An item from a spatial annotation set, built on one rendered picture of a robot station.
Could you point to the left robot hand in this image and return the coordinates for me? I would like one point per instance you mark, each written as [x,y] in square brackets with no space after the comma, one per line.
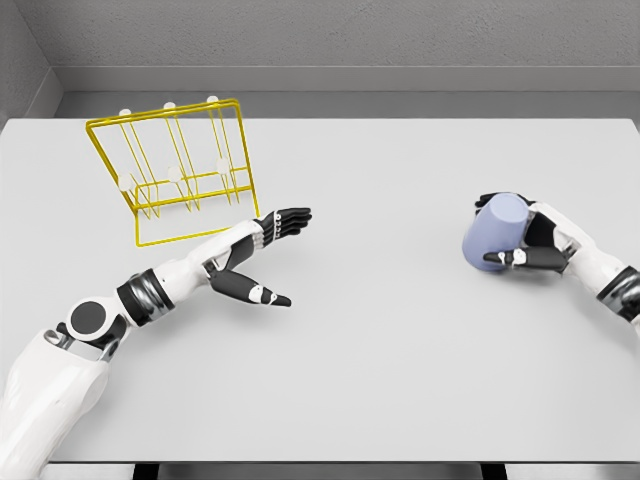
[239,248]

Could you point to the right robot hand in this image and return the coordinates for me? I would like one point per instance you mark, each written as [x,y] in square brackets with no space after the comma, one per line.
[545,240]

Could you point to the lavender cup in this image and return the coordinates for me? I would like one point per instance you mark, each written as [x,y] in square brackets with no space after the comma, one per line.
[492,232]

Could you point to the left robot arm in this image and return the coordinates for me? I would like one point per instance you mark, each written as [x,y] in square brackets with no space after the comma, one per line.
[75,350]

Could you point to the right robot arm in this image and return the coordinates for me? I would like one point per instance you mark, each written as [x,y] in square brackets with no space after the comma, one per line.
[610,275]

